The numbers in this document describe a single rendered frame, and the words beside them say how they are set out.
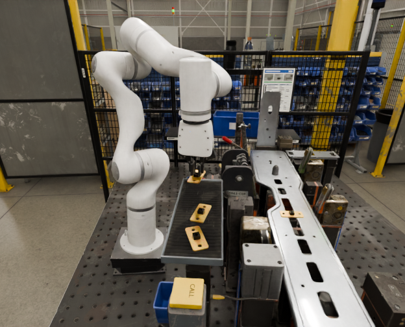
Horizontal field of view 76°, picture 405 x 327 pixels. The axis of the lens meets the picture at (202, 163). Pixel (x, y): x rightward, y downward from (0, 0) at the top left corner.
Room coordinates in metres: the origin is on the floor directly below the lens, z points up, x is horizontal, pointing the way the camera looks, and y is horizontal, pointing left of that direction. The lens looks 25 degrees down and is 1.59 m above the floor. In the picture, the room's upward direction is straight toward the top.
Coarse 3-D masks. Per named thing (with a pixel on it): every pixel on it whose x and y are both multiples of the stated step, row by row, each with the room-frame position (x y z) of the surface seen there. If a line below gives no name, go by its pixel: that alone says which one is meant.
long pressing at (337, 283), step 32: (256, 160) 1.32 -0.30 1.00; (288, 160) 1.33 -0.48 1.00; (288, 192) 0.98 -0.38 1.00; (288, 224) 0.76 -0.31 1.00; (320, 224) 0.76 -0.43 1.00; (288, 256) 0.60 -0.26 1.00; (320, 256) 0.60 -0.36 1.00; (288, 288) 0.49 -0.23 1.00; (320, 288) 0.49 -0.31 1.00; (352, 288) 0.49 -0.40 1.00; (320, 320) 0.40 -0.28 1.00; (352, 320) 0.40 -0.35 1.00
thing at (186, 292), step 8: (176, 280) 0.38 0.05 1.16; (184, 280) 0.38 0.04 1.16; (192, 280) 0.38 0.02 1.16; (200, 280) 0.38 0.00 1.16; (176, 288) 0.36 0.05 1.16; (184, 288) 0.36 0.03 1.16; (192, 288) 0.36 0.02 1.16; (200, 288) 0.36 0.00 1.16; (176, 296) 0.34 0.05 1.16; (184, 296) 0.34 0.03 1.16; (192, 296) 0.34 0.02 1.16; (200, 296) 0.34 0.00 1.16; (176, 304) 0.32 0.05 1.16; (184, 304) 0.32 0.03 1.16; (192, 304) 0.32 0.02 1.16; (200, 304) 0.32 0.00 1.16
